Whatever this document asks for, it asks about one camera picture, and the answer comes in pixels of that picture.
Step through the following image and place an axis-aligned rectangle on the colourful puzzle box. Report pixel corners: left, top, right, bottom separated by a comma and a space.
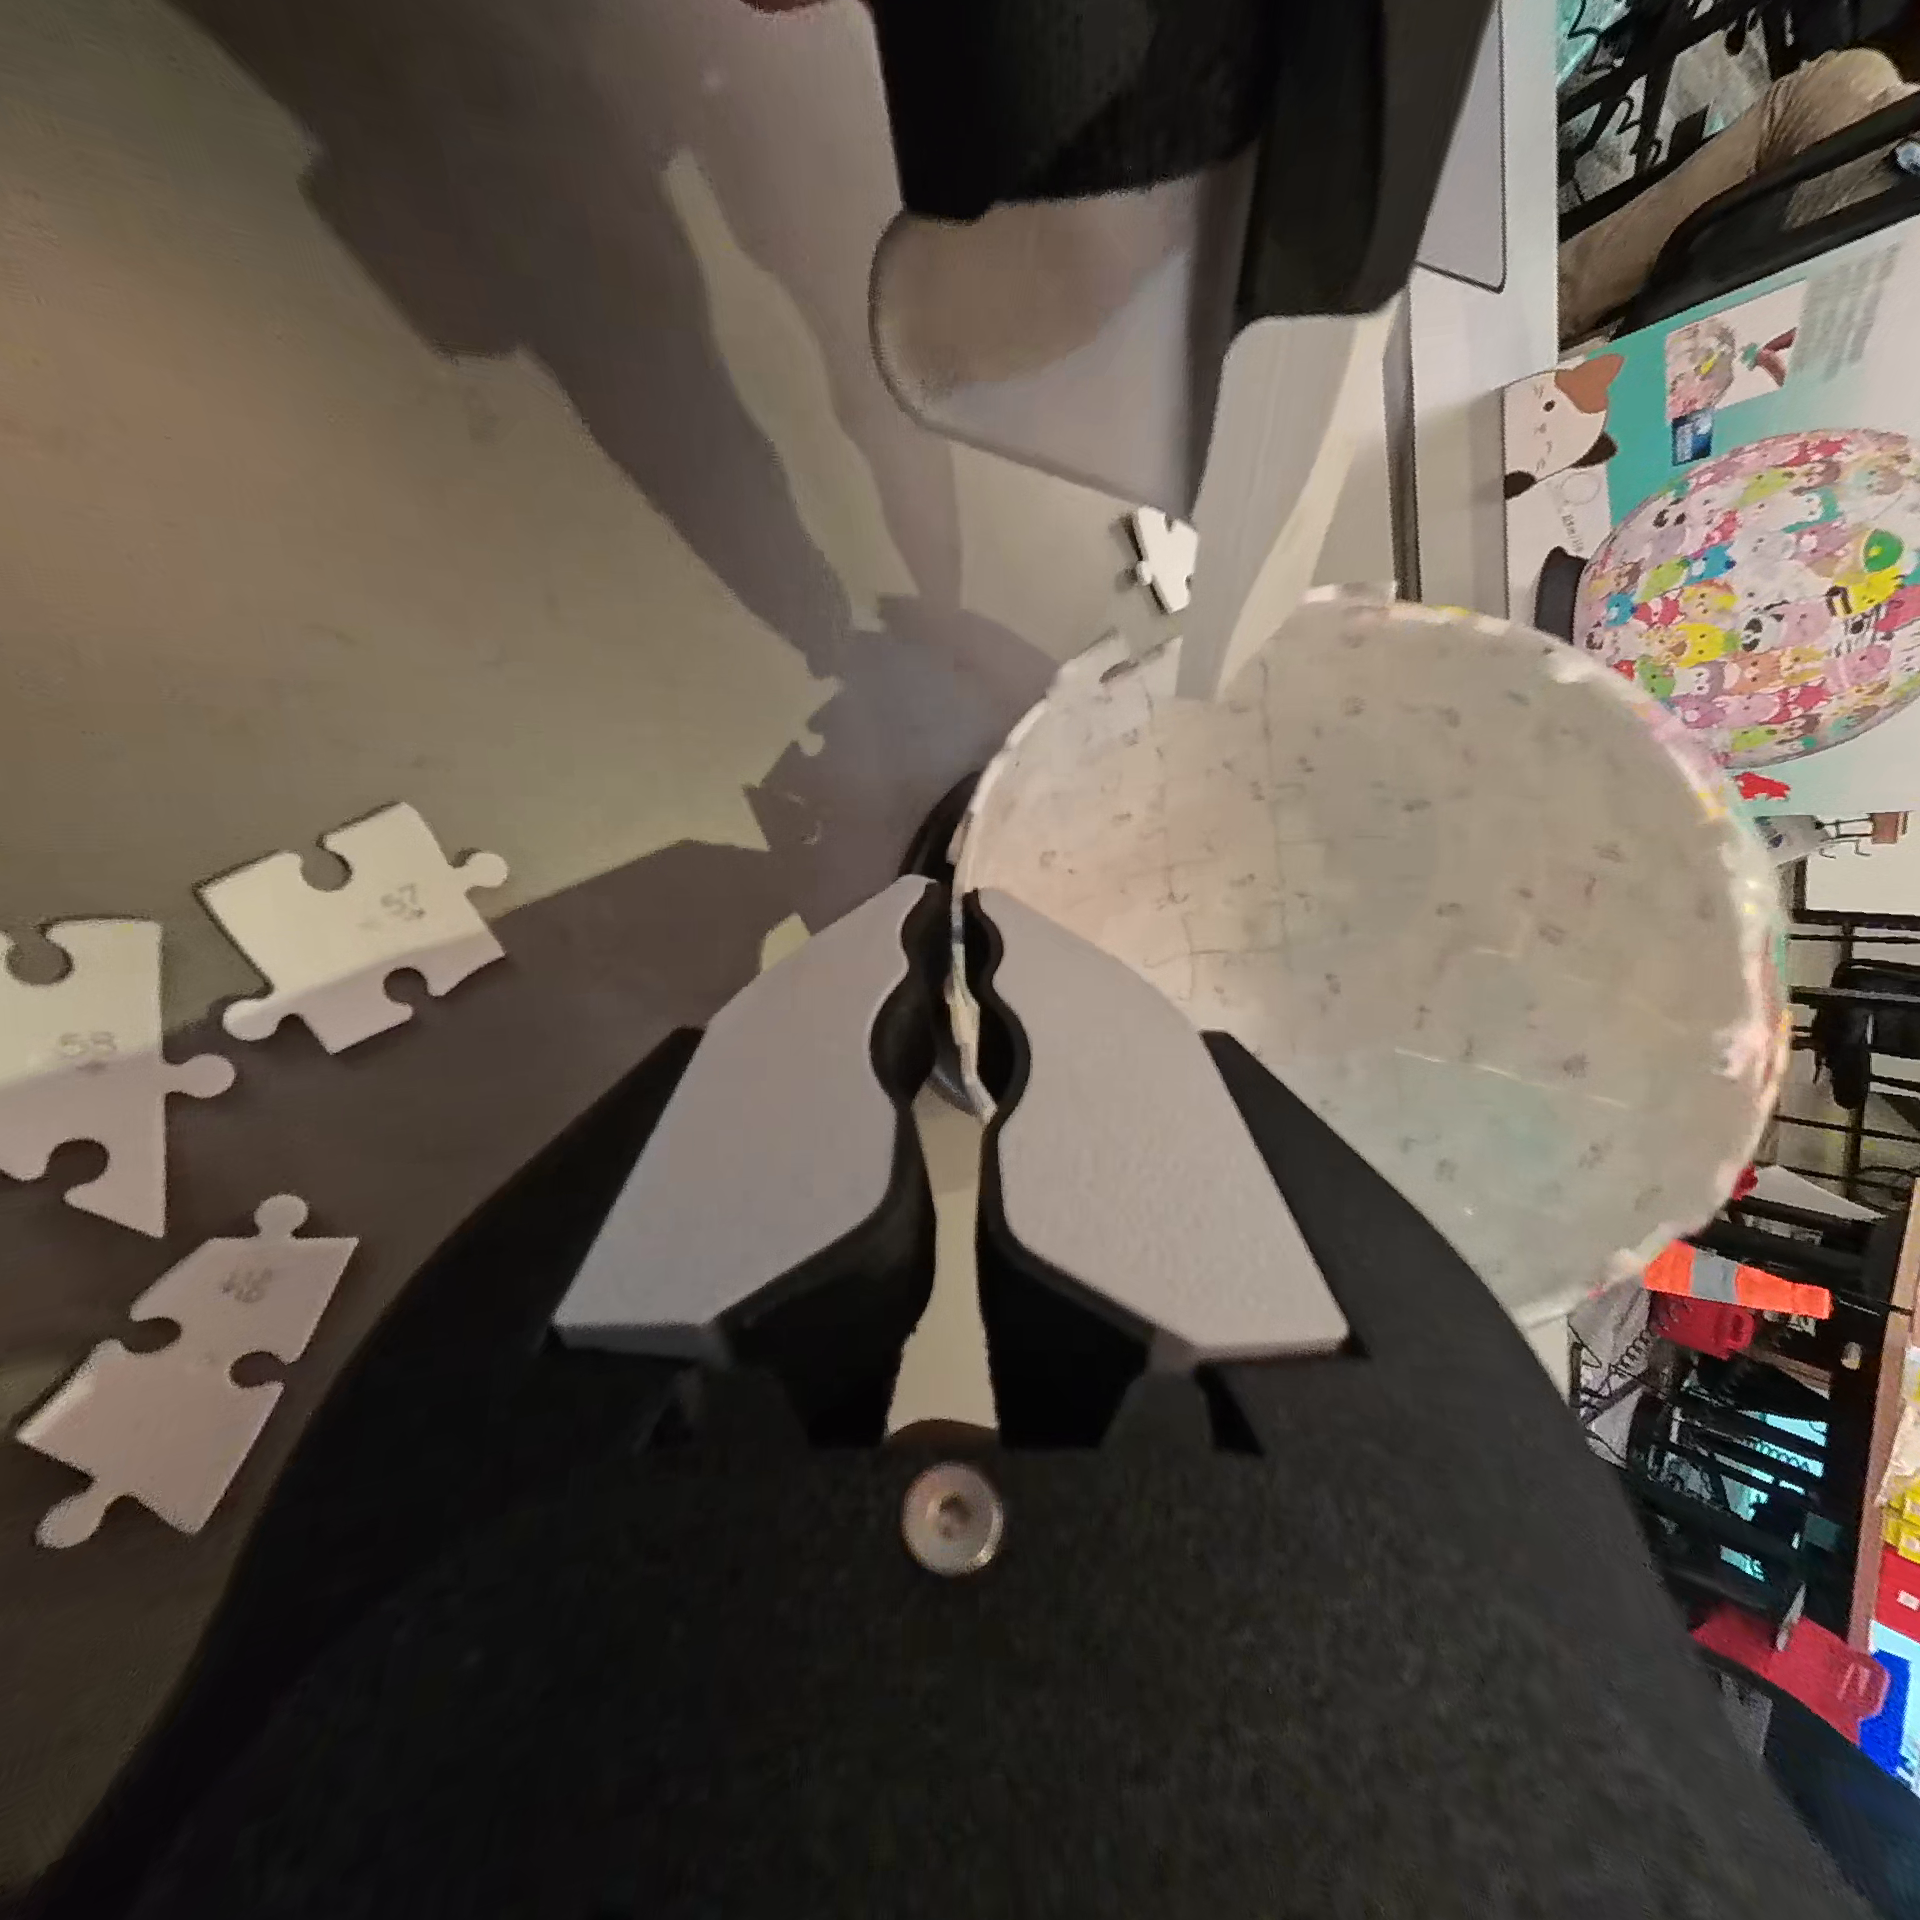
1499, 224, 1920, 915

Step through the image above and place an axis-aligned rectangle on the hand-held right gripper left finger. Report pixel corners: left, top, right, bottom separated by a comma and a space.
556, 873, 947, 1449

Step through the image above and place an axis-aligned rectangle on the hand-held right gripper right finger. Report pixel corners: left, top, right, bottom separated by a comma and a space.
962, 886, 1354, 1454

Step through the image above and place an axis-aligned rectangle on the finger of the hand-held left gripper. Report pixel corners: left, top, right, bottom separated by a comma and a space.
1177, 293, 1412, 704

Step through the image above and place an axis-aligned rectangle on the colourful 3D puzzle ball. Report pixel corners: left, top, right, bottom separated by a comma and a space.
951, 582, 1791, 1320

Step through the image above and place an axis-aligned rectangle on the black ball stand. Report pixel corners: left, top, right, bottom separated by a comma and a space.
901, 790, 1000, 1119

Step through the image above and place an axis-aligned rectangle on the red storage bin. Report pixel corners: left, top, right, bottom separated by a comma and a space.
1697, 1591, 1892, 1728

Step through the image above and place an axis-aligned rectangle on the black office chair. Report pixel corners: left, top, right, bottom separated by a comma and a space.
1560, 45, 1920, 338

